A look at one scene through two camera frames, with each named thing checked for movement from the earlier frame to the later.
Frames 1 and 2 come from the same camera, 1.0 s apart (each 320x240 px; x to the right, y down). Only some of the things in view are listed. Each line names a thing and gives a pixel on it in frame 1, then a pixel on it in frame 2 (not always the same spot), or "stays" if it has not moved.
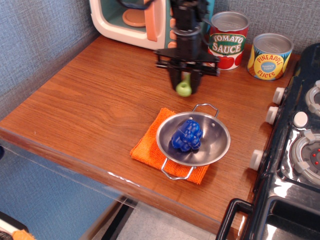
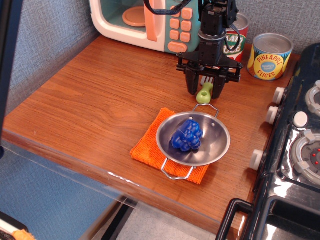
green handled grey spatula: [184, 88] -> [204, 97]
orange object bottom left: [22, 234] stays
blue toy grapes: [188, 136] stays
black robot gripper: [187, 55] -> [210, 59]
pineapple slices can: [270, 57] stays
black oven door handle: [235, 205] stays
